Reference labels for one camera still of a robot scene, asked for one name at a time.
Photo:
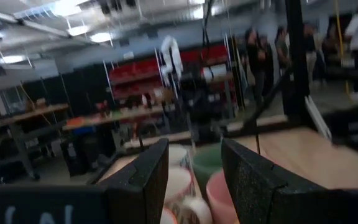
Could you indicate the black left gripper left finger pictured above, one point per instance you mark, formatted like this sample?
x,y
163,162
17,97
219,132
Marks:
x,y
141,189

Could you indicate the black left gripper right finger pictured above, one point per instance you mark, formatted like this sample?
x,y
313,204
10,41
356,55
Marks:
x,y
250,189

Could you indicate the pink faceted mug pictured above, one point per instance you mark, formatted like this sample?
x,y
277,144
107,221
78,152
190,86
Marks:
x,y
219,199

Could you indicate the grey ikat mug red rim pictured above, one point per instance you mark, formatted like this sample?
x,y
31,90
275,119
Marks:
x,y
177,183

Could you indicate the green faceted mug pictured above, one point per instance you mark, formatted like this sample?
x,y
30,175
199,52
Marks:
x,y
208,161

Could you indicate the wooden workbench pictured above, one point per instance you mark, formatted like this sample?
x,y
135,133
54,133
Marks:
x,y
113,116
20,116

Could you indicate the red bin shelving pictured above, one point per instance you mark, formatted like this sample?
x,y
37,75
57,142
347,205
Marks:
x,y
135,74

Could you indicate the black station frame post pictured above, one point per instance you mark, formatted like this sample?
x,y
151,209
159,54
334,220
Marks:
x,y
295,62

